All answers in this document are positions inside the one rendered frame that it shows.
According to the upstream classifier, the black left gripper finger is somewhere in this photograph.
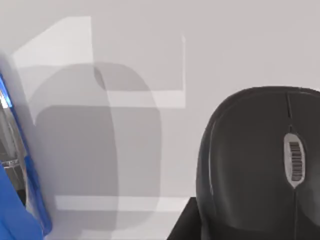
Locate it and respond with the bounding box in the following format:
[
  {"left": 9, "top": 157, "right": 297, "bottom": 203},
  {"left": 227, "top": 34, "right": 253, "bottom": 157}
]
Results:
[{"left": 166, "top": 196, "right": 205, "bottom": 240}]

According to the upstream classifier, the black computer mouse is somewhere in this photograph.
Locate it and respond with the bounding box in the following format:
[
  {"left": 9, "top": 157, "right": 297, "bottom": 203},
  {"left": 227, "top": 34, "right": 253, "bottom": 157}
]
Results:
[{"left": 195, "top": 85, "right": 320, "bottom": 240}]

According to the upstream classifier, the blue and grey object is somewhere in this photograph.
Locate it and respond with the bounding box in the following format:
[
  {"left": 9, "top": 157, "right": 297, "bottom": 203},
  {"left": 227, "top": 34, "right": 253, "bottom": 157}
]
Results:
[{"left": 0, "top": 51, "right": 53, "bottom": 240}]

